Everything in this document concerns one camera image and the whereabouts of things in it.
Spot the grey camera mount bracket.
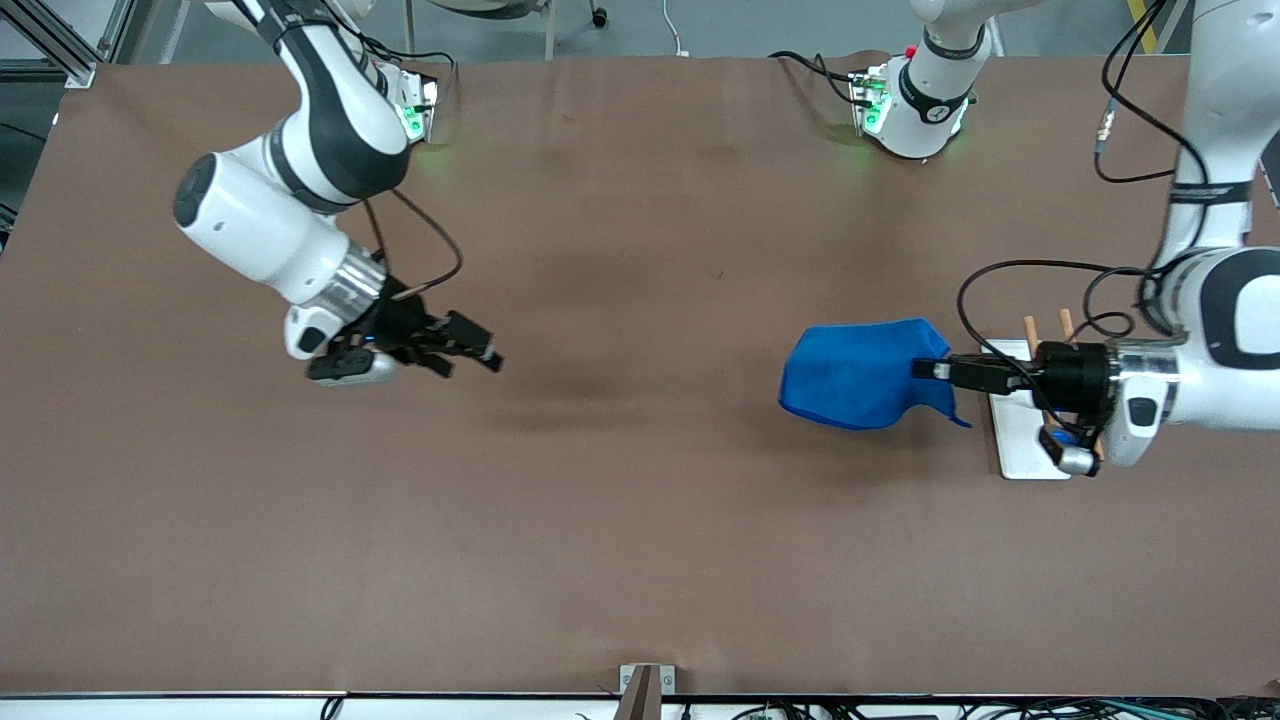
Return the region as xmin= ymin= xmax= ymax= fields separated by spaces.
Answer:
xmin=618 ymin=664 xmax=677 ymax=720

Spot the blue towel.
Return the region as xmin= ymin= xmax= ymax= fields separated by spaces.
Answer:
xmin=778 ymin=318 xmax=973 ymax=432

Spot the white rack with wooden bars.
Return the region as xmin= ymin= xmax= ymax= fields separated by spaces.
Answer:
xmin=982 ymin=308 xmax=1107 ymax=482

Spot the office chair base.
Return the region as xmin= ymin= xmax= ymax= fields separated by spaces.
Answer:
xmin=404 ymin=0 xmax=611 ymax=61

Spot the black right arm base cable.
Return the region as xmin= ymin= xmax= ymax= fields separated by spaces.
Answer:
xmin=355 ymin=30 xmax=457 ymax=97

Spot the aluminium frame profile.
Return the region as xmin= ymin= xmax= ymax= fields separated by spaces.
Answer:
xmin=0 ymin=0 xmax=137 ymax=89

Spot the black arm base cable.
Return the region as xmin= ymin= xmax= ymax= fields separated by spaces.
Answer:
xmin=355 ymin=30 xmax=457 ymax=97
xmin=768 ymin=50 xmax=867 ymax=107

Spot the black left arm base cable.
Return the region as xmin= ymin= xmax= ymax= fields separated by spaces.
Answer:
xmin=768 ymin=50 xmax=867 ymax=107

